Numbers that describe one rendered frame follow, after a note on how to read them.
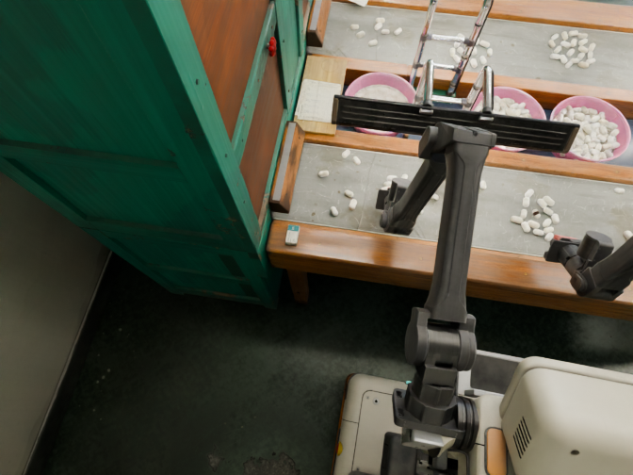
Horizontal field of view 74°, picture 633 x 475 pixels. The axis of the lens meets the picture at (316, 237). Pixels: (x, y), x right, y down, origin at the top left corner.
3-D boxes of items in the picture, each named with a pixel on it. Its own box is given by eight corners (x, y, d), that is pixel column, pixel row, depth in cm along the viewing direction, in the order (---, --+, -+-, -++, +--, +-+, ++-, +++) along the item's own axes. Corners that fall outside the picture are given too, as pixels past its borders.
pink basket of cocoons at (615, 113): (616, 179, 148) (635, 165, 139) (538, 170, 150) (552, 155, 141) (609, 117, 157) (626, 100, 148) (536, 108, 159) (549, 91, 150)
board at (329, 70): (334, 136, 145) (334, 134, 144) (291, 130, 146) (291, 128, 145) (347, 61, 157) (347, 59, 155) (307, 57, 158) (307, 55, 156)
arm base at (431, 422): (394, 425, 72) (464, 440, 71) (403, 384, 69) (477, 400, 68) (391, 394, 80) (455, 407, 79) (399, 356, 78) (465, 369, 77)
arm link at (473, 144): (450, 104, 70) (509, 112, 70) (425, 125, 83) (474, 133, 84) (414, 371, 69) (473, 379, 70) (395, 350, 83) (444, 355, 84)
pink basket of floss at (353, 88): (428, 126, 157) (434, 109, 148) (369, 160, 152) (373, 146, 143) (384, 79, 165) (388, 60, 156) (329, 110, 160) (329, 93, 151)
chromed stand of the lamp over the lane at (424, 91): (447, 198, 146) (498, 117, 104) (390, 190, 147) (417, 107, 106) (450, 151, 153) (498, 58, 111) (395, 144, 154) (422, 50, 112)
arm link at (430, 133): (430, 142, 78) (486, 151, 78) (430, 117, 80) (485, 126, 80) (376, 235, 117) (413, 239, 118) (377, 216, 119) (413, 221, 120)
